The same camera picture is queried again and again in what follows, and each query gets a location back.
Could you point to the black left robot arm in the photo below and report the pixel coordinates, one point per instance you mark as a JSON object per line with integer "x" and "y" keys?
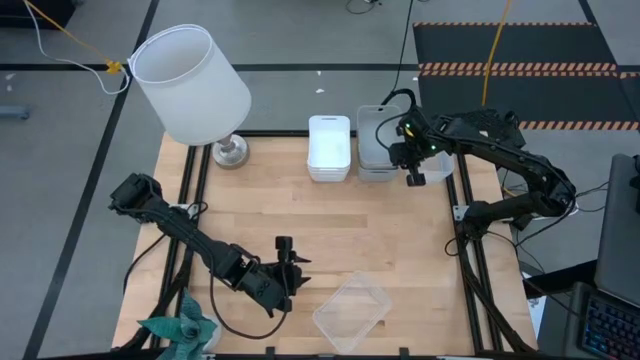
{"x": 175, "y": 227}

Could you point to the white plant pot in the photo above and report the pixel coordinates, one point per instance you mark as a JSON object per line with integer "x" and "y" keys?
{"x": 214, "y": 335}

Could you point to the gray monitor panel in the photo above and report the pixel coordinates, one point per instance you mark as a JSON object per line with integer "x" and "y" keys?
{"x": 620, "y": 235}

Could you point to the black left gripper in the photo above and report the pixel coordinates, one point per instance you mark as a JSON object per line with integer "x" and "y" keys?
{"x": 270, "y": 285}

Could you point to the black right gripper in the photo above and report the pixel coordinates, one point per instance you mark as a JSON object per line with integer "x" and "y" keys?
{"x": 417, "y": 147}

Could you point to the black table clamp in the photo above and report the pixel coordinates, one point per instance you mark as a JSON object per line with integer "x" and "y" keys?
{"x": 270, "y": 351}
{"x": 403, "y": 351}

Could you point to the black hazard-striped floor mat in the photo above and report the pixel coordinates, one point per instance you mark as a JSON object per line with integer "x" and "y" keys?
{"x": 525, "y": 45}

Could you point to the black table edge rail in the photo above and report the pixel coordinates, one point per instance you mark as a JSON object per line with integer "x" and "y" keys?
{"x": 280, "y": 133}

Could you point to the black backlit keyboard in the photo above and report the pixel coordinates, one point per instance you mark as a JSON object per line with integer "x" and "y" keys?
{"x": 610, "y": 330}

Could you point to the gray floor object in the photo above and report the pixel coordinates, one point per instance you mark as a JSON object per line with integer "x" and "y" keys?
{"x": 14, "y": 112}

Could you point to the black aluminium frame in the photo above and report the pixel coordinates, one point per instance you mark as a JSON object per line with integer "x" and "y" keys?
{"x": 477, "y": 280}
{"x": 189, "y": 165}

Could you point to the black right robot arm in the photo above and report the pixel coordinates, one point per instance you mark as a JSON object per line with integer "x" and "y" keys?
{"x": 530, "y": 170}

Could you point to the white shade table lamp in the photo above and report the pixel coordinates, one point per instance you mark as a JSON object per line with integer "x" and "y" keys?
{"x": 190, "y": 85}

